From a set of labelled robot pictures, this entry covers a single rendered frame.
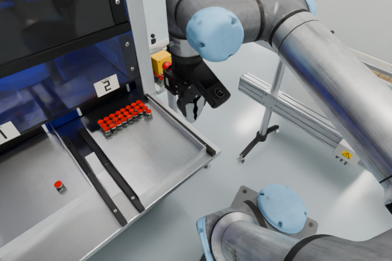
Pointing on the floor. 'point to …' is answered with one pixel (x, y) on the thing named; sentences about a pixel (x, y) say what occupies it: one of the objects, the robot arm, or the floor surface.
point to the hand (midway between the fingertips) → (194, 120)
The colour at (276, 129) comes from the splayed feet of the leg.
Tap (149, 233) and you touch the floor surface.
